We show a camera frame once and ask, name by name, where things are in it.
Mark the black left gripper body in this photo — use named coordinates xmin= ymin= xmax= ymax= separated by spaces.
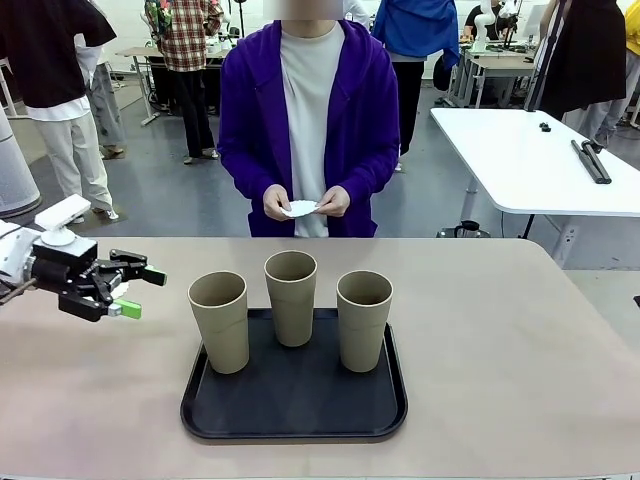
xmin=29 ymin=238 xmax=110 ymax=299

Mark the tall beige cup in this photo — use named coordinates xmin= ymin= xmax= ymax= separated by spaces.
xmin=187 ymin=271 xmax=249 ymax=375
xmin=336 ymin=271 xmax=395 ymax=374
xmin=263 ymin=251 xmax=319 ymax=348

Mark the person's right forearm purple sleeve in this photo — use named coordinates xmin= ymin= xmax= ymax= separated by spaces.
xmin=218 ymin=144 xmax=281 ymax=204

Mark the person's left forearm purple sleeve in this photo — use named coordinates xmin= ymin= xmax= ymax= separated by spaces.
xmin=339 ymin=144 xmax=401 ymax=201

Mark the person's right hand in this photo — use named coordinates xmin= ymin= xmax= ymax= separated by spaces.
xmin=263 ymin=184 xmax=296 ymax=222

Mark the person's left hand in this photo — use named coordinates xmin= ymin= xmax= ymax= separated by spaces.
xmin=314 ymin=185 xmax=351 ymax=218

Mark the white cylindrical appliance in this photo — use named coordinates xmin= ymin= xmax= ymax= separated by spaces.
xmin=0 ymin=107 xmax=42 ymax=219

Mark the person in grey trousers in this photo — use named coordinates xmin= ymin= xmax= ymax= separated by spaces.
xmin=74 ymin=44 xmax=127 ymax=160

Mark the person in black top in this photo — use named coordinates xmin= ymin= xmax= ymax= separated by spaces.
xmin=0 ymin=0 xmax=121 ymax=222

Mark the black plastic tray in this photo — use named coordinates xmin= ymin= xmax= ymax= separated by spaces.
xmin=179 ymin=307 xmax=409 ymax=442

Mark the person in plaid shirt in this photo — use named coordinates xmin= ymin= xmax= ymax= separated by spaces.
xmin=144 ymin=0 xmax=224 ymax=165

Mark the person in purple jacket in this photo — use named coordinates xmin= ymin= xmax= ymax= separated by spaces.
xmin=217 ymin=0 xmax=401 ymax=239

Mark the black kettle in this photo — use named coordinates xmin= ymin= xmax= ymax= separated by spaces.
xmin=452 ymin=219 xmax=490 ymax=239

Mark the person in blue jacket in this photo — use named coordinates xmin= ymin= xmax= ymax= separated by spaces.
xmin=372 ymin=0 xmax=461 ymax=171

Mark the white rounded table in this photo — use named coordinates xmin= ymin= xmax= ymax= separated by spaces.
xmin=429 ymin=106 xmax=640 ymax=241

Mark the grey desk with equipment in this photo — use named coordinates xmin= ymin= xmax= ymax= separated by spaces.
xmin=448 ymin=42 xmax=540 ymax=109

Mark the seated person in black shirt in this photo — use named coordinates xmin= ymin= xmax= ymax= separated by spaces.
xmin=463 ymin=0 xmax=501 ymax=42

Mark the black stand pole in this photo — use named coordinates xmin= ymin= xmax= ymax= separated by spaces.
xmin=523 ymin=0 xmax=564 ymax=112

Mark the black folded tripod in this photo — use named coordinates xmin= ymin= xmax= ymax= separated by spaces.
xmin=571 ymin=139 xmax=612 ymax=185

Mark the person in black cloak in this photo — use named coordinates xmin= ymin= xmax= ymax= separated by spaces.
xmin=539 ymin=0 xmax=629 ymax=147

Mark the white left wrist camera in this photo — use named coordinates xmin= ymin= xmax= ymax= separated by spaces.
xmin=33 ymin=194 xmax=93 ymax=247

